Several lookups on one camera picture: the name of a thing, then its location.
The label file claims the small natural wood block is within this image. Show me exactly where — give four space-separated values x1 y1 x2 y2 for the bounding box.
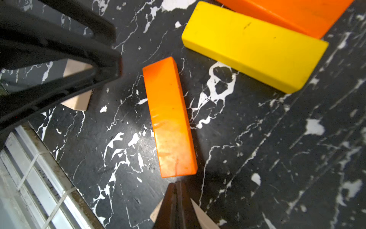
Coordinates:
150 198 220 229

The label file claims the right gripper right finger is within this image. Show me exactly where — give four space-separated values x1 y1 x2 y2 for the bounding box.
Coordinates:
153 181 201 229

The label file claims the orange long block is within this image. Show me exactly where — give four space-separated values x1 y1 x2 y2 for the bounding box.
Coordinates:
218 0 353 39
143 57 198 178

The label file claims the yellow long block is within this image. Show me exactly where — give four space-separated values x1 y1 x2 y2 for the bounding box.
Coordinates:
182 1 329 94

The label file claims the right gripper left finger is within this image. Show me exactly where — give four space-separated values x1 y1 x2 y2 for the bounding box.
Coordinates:
1 1 123 146

